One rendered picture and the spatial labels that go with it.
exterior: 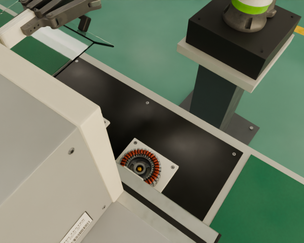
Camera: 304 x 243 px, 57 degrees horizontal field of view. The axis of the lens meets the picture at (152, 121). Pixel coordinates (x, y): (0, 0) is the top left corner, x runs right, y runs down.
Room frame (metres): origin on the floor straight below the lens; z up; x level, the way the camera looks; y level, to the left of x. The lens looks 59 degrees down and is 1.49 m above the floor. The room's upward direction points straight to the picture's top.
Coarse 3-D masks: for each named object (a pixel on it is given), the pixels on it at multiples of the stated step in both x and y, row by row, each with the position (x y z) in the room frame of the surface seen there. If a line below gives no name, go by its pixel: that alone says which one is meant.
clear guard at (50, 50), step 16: (0, 16) 0.54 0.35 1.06; (48, 32) 0.48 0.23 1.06; (64, 32) 0.48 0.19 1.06; (80, 32) 0.49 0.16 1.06; (16, 48) 0.43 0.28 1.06; (32, 48) 0.43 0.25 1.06; (48, 48) 0.43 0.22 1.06; (64, 48) 0.43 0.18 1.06; (80, 48) 0.43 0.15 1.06; (48, 64) 0.39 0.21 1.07; (64, 64) 0.39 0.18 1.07
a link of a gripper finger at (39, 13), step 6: (54, 0) 0.42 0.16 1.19; (60, 0) 0.42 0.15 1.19; (66, 0) 0.43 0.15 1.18; (72, 0) 0.44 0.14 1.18; (48, 6) 0.40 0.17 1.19; (54, 6) 0.40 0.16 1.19; (60, 6) 0.41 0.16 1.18; (36, 12) 0.38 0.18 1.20; (42, 12) 0.39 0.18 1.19; (48, 12) 0.39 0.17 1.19
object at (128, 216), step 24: (120, 168) 0.15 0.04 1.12; (144, 192) 0.11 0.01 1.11; (120, 216) 0.08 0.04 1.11; (144, 216) 0.08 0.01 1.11; (168, 216) 0.08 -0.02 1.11; (192, 216) 0.08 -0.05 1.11; (96, 240) 0.05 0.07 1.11; (120, 240) 0.05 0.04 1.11; (144, 240) 0.05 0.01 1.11; (168, 240) 0.05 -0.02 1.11; (192, 240) 0.05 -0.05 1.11; (216, 240) 0.05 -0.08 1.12
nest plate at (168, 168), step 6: (132, 144) 0.35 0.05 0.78; (138, 144) 0.35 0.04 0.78; (144, 144) 0.35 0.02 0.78; (126, 150) 0.33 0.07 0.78; (150, 150) 0.33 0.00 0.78; (120, 156) 0.31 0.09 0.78; (162, 156) 0.31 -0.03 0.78; (144, 162) 0.30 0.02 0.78; (162, 162) 0.30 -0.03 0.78; (168, 162) 0.30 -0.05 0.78; (132, 168) 0.28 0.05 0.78; (162, 168) 0.28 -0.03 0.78; (168, 168) 0.28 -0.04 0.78; (174, 168) 0.28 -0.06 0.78; (162, 174) 0.26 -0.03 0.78; (168, 174) 0.26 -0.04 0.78; (162, 180) 0.25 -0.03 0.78; (168, 180) 0.25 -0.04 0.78; (156, 186) 0.23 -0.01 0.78; (162, 186) 0.23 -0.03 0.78
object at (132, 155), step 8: (128, 152) 0.31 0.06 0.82; (136, 152) 0.31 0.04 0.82; (144, 152) 0.31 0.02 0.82; (152, 152) 0.31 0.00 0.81; (120, 160) 0.29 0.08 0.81; (128, 160) 0.29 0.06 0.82; (136, 160) 0.30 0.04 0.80; (144, 160) 0.30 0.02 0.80; (152, 160) 0.29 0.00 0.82; (128, 168) 0.27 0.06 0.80; (144, 168) 0.27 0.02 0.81; (152, 168) 0.27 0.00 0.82; (160, 168) 0.27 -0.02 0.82; (144, 176) 0.25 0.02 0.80; (152, 176) 0.24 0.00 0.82; (160, 176) 0.25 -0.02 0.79; (152, 184) 0.22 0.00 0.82
